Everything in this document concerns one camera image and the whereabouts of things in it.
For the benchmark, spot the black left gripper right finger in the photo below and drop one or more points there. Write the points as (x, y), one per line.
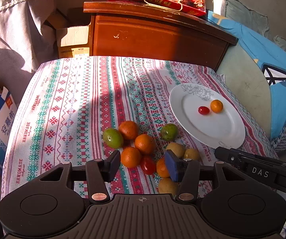
(186, 172)

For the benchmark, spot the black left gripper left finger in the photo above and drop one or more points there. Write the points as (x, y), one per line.
(98, 172)

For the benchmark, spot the red cherry tomato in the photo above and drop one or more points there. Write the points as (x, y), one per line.
(148, 165)
(203, 110)

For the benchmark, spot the orange tangerine front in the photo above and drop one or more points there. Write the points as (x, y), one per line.
(216, 106)

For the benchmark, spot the orange tangerine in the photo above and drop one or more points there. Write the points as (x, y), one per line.
(145, 144)
(162, 169)
(216, 106)
(129, 130)
(130, 157)

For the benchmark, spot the brown kiwi right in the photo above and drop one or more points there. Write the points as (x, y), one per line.
(191, 153)

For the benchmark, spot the brown kiwi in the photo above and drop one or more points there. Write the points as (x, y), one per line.
(167, 186)
(191, 153)
(177, 149)

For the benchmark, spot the brown kiwi left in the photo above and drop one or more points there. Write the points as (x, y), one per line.
(177, 149)

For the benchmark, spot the orange tangerine centre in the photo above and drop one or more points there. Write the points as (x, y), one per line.
(162, 169)

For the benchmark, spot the brown kiwi front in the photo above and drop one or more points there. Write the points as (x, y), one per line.
(167, 186)

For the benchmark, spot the green tomato left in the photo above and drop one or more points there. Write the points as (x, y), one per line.
(113, 138)

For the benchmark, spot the green tomato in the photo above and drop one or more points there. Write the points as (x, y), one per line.
(113, 138)
(169, 132)

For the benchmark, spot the green tomato right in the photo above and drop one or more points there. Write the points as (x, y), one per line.
(169, 132)

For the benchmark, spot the orange tangerine upper middle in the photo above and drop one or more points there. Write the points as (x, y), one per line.
(145, 144)

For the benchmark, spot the orange tangerine top left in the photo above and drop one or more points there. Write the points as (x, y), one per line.
(129, 130)

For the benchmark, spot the white floral plate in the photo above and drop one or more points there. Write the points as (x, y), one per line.
(225, 129)

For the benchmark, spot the patterned red green tablecloth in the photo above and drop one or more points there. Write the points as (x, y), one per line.
(70, 102)

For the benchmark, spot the blue cartoon pillow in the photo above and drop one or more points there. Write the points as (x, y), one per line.
(271, 60)

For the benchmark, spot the grey green sofa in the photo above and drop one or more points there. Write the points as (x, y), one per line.
(242, 75)

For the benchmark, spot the wooden cabinet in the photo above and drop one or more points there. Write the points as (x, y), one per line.
(132, 29)

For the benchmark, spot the beige curtain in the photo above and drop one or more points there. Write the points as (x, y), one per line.
(25, 41)

